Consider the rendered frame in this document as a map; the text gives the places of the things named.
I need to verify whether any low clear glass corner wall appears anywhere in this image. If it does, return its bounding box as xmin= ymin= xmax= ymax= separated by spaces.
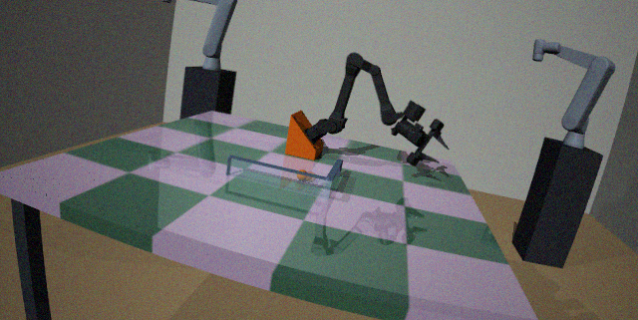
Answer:
xmin=227 ymin=159 xmax=342 ymax=200

